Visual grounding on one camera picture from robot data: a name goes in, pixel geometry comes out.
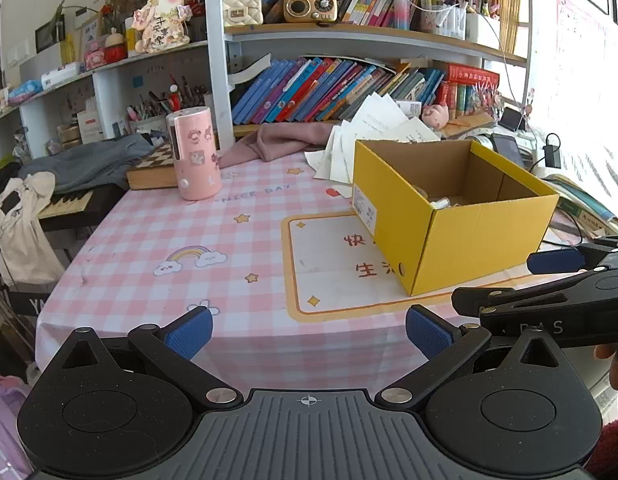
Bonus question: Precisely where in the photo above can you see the red dictionary books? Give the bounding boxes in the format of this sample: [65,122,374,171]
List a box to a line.
[433,61,500,119]

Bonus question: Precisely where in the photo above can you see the white bookshelf frame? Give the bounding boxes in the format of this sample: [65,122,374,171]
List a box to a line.
[0,0,530,160]

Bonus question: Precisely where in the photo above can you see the wooden chess board box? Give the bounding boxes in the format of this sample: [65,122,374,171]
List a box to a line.
[126,143,178,191]

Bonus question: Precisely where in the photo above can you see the white quilted pearl handbag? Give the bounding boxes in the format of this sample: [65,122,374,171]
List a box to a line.
[222,0,263,28]

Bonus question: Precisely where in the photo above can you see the stack of books and papers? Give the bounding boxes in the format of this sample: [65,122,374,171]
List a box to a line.
[544,174,618,238]

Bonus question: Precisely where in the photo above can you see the pink folded cloth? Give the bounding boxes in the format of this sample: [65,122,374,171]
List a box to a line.
[218,122,334,169]

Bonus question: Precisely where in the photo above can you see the row of leaning books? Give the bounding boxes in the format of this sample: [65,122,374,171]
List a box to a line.
[232,56,446,126]

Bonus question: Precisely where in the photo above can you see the black smartphone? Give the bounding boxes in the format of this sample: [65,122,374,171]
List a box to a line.
[492,133,525,168]

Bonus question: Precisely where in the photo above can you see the yellow cardboard box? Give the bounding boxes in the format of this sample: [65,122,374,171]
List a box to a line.
[352,140,559,296]

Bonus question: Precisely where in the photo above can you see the wooden retro radio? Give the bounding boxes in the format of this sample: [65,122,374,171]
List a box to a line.
[283,0,338,23]

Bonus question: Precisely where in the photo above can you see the pen holder with pens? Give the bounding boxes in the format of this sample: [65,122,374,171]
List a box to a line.
[126,75,210,132]

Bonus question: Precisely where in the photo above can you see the navy white glue bottle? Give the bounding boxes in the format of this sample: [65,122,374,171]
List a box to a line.
[429,197,453,210]

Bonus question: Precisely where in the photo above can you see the pink pig plush toy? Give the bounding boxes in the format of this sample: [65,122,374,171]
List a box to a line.
[421,104,449,130]

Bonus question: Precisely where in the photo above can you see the beige tote bag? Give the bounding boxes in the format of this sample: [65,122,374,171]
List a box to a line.
[0,171,65,286]

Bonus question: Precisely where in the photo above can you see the black power adapter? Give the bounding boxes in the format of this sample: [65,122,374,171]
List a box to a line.
[544,132,562,169]

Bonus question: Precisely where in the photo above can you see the white paper sheets pile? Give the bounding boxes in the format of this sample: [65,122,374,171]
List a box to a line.
[305,93,440,197]

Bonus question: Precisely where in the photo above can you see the grey clothing pile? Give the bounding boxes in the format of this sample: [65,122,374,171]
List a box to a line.
[18,133,155,194]

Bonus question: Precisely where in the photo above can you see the black keyboard piano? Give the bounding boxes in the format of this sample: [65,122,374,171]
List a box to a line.
[39,184,126,232]

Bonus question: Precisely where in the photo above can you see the pink cat figurine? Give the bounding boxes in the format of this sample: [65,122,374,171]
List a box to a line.
[132,0,192,54]

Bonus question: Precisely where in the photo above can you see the pink cartoon humidifier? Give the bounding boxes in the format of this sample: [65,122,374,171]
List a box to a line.
[167,106,221,202]

